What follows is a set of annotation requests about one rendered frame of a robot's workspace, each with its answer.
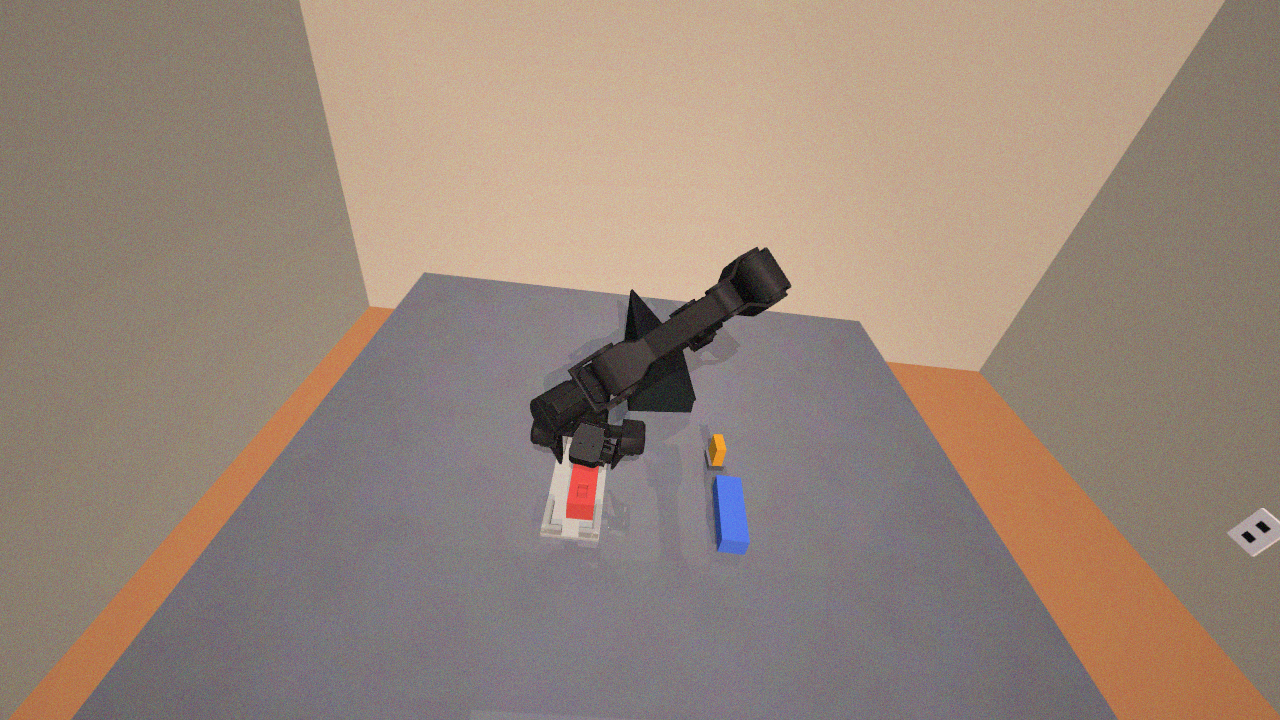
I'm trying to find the red long block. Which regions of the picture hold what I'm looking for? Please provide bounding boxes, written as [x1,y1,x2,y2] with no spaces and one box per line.
[566,464,599,520]

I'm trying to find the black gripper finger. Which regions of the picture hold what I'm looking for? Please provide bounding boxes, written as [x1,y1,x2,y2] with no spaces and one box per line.
[611,439,635,469]
[540,436,563,464]

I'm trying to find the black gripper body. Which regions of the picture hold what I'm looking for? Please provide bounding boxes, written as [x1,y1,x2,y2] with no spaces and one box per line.
[530,409,646,455]

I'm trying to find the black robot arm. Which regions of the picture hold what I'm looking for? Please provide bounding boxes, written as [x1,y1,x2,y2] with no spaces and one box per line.
[530,247,792,468]

